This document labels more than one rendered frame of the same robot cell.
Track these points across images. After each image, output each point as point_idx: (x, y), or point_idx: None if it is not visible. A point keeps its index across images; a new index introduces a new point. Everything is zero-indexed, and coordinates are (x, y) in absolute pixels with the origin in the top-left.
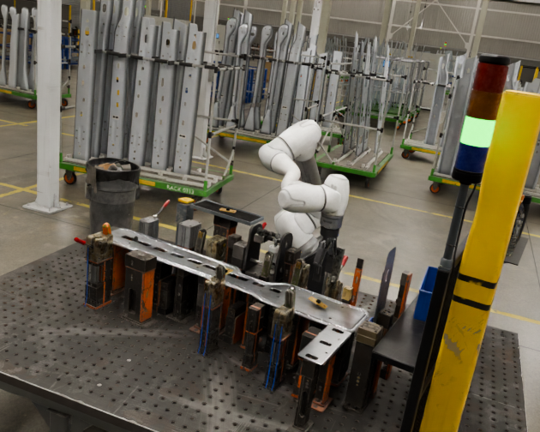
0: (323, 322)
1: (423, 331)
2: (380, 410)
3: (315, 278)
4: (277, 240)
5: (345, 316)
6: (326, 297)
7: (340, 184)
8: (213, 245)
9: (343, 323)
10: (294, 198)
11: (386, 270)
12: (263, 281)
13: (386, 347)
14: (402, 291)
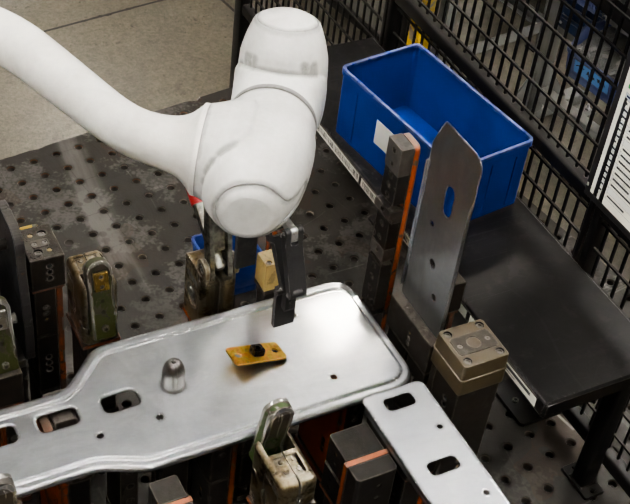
0: (343, 403)
1: (502, 255)
2: None
3: (280, 320)
4: None
5: (341, 342)
6: (227, 314)
7: (321, 48)
8: None
9: (371, 367)
10: (292, 193)
11: (465, 198)
12: (54, 397)
13: (542, 369)
14: (403, 190)
